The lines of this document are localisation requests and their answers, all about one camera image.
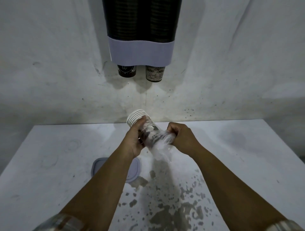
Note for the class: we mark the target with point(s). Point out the person's right hand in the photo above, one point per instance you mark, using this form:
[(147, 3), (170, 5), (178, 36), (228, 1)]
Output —
[(185, 139)]

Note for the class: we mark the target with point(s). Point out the person's left hand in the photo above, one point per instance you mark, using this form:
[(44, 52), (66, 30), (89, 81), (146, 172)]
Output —
[(132, 142)]

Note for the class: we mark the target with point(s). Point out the person's left thumb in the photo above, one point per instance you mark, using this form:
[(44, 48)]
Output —
[(142, 122)]

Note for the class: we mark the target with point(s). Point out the person's right fingers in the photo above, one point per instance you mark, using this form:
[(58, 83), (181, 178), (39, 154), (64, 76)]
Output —
[(172, 129)]

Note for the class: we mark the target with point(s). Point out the stack of black paper cups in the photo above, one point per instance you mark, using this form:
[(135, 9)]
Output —
[(143, 128)]

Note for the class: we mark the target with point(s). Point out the clear plastic sleeve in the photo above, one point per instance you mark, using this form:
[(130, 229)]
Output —
[(159, 142)]

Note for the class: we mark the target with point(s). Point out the person's left forearm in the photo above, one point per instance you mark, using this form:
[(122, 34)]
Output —
[(100, 183)]

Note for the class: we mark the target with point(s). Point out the person's right forearm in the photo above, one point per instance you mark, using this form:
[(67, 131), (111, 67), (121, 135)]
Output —
[(228, 188)]

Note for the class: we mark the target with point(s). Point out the black paper cup white print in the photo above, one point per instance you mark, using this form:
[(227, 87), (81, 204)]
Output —
[(155, 73)]

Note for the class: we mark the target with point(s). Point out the black printed paper cup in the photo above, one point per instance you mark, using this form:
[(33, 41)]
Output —
[(126, 71)]

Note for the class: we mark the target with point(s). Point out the grey square container lid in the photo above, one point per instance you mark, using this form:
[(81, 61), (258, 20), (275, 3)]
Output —
[(114, 170)]

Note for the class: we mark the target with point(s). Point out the black cup dispenser with white band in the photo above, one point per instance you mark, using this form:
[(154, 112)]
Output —
[(140, 31)]

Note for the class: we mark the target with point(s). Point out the person's left plaid sleeve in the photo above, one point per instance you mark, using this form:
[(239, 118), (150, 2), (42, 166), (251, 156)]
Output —
[(59, 223)]

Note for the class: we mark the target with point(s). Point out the person's plaid sleeve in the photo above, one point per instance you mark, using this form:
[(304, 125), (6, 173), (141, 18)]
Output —
[(59, 223), (283, 225)]

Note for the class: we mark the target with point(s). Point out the person's right plaid sleeve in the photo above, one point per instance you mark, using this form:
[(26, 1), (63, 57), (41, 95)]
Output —
[(283, 225)]

